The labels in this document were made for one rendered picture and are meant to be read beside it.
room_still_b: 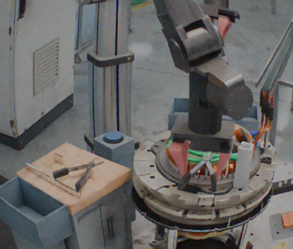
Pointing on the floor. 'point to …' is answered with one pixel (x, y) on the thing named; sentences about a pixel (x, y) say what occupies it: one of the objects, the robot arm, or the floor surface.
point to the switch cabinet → (25, 67)
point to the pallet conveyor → (271, 85)
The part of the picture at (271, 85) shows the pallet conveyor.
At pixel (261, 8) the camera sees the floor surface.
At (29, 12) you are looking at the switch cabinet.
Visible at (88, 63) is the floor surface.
